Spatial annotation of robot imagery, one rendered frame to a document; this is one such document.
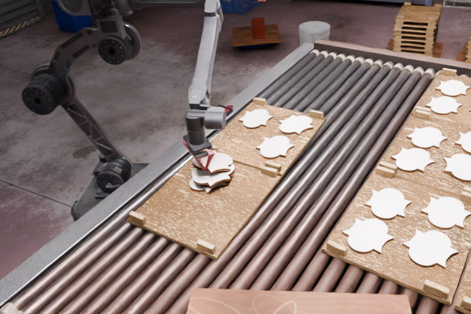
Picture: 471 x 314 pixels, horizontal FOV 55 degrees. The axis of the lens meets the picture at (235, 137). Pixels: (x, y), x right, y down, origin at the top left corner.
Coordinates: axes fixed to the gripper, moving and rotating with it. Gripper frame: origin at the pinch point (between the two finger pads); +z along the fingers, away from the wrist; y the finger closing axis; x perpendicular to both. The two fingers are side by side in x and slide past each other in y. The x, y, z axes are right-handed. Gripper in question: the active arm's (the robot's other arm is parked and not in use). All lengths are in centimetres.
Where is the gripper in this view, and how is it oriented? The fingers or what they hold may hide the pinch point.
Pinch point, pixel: (200, 162)
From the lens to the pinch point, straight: 155.8
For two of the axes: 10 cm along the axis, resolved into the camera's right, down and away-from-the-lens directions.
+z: 0.7, 8.2, 5.7
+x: -8.9, 3.1, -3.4
